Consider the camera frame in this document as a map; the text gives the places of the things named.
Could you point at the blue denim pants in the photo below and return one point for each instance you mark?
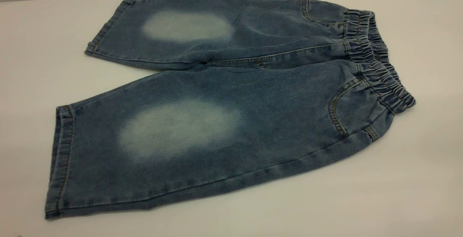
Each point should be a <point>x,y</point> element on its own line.
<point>253,103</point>

